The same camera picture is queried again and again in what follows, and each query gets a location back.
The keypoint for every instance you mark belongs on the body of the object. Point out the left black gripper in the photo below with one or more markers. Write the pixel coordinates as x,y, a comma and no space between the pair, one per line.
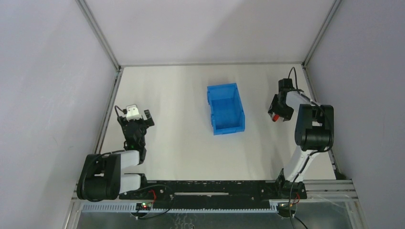
137,122

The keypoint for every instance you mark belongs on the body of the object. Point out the aluminium frame rail right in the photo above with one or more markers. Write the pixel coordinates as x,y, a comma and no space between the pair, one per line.
318,61

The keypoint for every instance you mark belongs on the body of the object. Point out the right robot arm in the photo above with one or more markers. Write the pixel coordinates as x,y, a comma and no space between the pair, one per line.
313,135

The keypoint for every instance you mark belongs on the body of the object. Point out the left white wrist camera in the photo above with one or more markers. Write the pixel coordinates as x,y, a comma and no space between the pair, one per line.
132,112

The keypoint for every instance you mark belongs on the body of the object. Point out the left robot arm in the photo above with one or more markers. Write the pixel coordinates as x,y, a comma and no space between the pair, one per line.
103,176

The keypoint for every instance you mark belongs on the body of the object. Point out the blue plastic bin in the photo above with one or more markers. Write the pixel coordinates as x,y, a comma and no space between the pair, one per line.
227,113

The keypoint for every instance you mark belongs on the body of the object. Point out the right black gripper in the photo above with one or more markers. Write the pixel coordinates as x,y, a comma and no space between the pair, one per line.
280,109

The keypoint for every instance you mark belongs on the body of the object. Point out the aluminium frame rail left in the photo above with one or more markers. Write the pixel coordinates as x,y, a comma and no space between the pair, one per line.
106,47

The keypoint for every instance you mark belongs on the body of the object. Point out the small circuit board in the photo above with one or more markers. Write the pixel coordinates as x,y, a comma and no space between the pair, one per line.
145,206

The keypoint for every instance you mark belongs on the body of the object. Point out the aluminium frame rail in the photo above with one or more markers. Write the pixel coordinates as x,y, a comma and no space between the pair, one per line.
318,61
106,47

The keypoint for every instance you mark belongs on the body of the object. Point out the red black screwdriver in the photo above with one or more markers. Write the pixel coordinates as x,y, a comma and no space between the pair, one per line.
275,118

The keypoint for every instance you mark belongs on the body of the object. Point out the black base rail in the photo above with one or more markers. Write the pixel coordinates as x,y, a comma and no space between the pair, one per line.
217,195

